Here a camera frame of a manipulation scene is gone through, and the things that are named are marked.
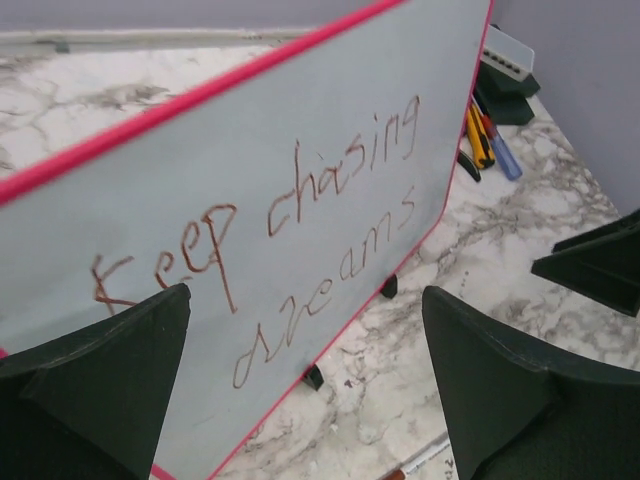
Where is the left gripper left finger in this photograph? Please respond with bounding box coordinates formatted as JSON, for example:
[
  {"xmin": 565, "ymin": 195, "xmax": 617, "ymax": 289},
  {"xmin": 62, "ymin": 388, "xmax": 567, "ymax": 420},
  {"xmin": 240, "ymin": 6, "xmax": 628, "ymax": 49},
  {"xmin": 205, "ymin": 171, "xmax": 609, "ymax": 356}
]
[{"xmin": 1, "ymin": 284, "xmax": 191, "ymax": 479}]

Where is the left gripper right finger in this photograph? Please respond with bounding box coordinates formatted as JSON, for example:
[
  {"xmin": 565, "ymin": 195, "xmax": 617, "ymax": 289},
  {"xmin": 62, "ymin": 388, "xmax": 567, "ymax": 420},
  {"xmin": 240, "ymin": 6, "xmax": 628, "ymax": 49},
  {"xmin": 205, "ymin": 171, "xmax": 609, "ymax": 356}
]
[{"xmin": 422, "ymin": 286, "xmax": 639, "ymax": 479}]

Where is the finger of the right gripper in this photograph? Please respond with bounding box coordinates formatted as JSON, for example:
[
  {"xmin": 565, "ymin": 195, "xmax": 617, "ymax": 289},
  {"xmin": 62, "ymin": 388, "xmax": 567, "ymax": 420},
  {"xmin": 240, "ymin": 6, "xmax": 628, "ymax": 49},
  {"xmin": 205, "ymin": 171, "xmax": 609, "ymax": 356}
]
[
  {"xmin": 552, "ymin": 210, "xmax": 640, "ymax": 253},
  {"xmin": 531, "ymin": 234, "xmax": 639, "ymax": 316}
]

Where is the white marker pen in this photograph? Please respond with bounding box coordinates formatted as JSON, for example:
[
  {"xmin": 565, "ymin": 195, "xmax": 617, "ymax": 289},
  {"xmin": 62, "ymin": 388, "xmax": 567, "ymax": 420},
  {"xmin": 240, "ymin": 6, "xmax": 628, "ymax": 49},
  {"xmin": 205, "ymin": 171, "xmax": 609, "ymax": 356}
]
[{"xmin": 382, "ymin": 440, "xmax": 450, "ymax": 480}]

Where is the pink framed whiteboard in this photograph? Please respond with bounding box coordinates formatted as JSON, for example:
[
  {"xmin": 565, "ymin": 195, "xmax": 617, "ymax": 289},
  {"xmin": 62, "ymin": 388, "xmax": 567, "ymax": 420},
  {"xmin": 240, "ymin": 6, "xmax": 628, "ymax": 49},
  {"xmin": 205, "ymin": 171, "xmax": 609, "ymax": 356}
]
[{"xmin": 1, "ymin": 1, "xmax": 492, "ymax": 479}]

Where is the black whiteboard stand foot right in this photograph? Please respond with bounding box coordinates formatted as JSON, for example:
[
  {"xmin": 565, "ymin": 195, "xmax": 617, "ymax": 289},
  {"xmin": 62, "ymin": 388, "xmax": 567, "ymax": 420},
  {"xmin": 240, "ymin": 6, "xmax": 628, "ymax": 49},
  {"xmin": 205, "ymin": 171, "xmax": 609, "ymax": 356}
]
[{"xmin": 380, "ymin": 274, "xmax": 398, "ymax": 299}]

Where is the black whiteboard stand foot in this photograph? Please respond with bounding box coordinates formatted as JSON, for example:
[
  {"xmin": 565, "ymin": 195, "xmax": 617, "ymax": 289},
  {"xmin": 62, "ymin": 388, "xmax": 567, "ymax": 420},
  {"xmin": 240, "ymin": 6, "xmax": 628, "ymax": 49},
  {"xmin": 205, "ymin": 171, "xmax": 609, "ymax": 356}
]
[
  {"xmin": 301, "ymin": 364, "xmax": 324, "ymax": 391},
  {"xmin": 380, "ymin": 274, "xmax": 398, "ymax": 299}
]

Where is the black whiteboard stand foot left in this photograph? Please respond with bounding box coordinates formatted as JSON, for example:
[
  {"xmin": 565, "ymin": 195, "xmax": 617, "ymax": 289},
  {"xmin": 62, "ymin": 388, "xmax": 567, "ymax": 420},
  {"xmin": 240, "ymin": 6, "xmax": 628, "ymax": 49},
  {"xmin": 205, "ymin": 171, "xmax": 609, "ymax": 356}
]
[{"xmin": 301, "ymin": 364, "xmax": 324, "ymax": 391}]

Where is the blue screwdriver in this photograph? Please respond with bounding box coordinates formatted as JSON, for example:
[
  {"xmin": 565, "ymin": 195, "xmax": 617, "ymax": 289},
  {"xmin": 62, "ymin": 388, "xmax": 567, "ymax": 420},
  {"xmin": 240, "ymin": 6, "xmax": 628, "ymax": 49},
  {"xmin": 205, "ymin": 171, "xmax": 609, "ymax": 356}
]
[{"xmin": 488, "ymin": 124, "xmax": 523, "ymax": 181}]

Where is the yellow black utility knife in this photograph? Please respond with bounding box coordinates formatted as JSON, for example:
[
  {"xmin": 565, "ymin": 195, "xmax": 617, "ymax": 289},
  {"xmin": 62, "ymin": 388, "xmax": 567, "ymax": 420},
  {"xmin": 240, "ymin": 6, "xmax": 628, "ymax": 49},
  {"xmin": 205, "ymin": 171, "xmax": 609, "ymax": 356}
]
[{"xmin": 466, "ymin": 103, "xmax": 496, "ymax": 170}]

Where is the black rectangular box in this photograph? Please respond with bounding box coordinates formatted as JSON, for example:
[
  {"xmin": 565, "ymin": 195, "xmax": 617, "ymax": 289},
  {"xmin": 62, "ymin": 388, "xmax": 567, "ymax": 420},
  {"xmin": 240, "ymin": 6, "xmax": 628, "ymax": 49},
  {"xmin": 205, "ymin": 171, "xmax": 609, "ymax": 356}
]
[{"xmin": 473, "ymin": 62, "xmax": 540, "ymax": 126}]

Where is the white rectangular box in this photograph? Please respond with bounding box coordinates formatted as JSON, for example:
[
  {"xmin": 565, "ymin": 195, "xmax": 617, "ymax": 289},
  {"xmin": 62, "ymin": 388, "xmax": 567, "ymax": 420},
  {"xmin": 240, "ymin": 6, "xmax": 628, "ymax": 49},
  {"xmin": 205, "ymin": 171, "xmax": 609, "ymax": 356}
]
[{"xmin": 480, "ymin": 25, "xmax": 535, "ymax": 82}]

